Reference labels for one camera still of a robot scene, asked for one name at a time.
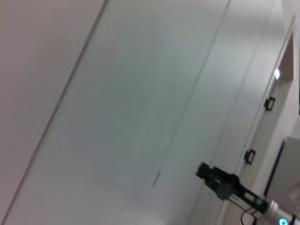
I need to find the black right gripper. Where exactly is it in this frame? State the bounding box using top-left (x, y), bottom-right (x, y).
top-left (195, 161), bottom-right (269, 214)

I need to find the black door hinge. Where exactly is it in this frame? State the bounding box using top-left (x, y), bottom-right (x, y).
top-left (264, 96), bottom-right (276, 112)
top-left (244, 148), bottom-right (256, 165)

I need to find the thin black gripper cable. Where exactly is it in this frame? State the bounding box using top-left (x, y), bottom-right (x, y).
top-left (240, 210), bottom-right (257, 225)

